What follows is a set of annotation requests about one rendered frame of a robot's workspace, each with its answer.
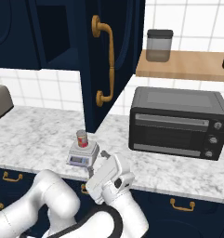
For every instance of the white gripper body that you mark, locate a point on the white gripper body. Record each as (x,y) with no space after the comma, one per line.
(105,178)

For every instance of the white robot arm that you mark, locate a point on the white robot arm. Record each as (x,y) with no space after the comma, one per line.
(51,198)

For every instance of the white digital scale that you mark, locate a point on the white digital scale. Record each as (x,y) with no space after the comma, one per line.
(82,154)

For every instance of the red canned food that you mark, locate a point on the red canned food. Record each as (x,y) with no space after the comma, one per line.
(82,139)

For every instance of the navy open cabinet door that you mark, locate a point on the navy open cabinet door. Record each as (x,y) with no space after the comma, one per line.
(94,62)

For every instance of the black toaster oven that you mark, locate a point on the black toaster oven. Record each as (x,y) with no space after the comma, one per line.
(175,124)

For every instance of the navy drawer front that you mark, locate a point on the navy drawer front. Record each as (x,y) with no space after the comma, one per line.
(184,217)
(11,186)

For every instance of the silver toaster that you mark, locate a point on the silver toaster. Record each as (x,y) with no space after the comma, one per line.
(0,102)

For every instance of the grey jar with black lid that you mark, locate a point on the grey jar with black lid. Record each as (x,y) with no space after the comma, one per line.
(159,46)

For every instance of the wooden wall shelf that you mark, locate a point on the wooden wall shelf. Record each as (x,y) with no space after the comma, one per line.
(184,66)

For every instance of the navy wall cabinet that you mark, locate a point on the navy wall cabinet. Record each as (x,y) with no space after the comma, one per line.
(17,34)

